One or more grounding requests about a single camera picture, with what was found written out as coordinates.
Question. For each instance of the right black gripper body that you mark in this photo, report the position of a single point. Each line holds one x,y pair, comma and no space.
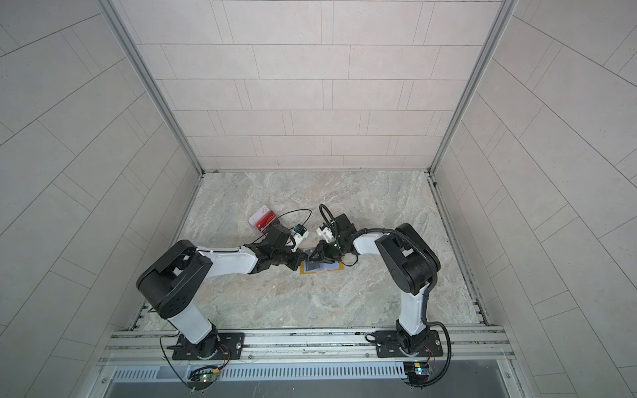
337,249

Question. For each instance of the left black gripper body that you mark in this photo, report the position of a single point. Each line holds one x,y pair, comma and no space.
287,258

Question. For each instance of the yellow leather card holder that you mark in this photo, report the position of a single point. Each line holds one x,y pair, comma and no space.
334,266

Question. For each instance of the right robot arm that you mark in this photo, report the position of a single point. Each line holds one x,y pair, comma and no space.
413,267

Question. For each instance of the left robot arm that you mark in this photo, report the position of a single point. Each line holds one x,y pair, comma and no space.
171,282

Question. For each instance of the clear plastic card box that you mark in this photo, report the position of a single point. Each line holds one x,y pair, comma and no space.
264,219

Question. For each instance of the right green circuit board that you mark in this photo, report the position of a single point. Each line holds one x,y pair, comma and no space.
417,374

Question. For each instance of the green circuit board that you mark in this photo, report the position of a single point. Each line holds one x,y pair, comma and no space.
417,374
201,378

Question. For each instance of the left green circuit board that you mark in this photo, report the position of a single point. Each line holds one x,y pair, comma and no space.
201,378

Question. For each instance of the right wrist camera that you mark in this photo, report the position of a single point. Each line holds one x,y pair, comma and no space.
326,232

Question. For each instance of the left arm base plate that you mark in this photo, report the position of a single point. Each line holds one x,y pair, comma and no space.
218,346

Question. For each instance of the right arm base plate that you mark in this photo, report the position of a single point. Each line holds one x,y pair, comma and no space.
399,344

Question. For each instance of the aluminium mounting rail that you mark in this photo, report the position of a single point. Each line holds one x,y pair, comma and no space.
314,345

